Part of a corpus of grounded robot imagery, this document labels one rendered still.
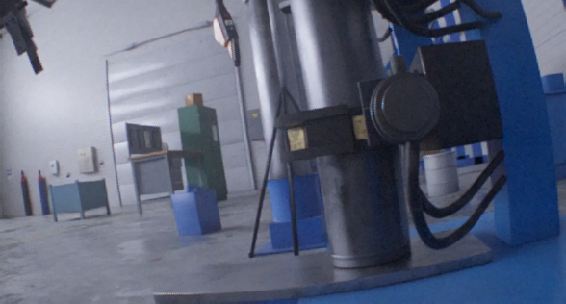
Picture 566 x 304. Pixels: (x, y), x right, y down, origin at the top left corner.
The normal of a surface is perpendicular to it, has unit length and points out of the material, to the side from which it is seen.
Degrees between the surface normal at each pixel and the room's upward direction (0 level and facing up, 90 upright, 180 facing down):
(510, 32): 90
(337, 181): 90
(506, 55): 90
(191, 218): 90
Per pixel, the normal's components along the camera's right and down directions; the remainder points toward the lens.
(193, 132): -0.17, -0.01
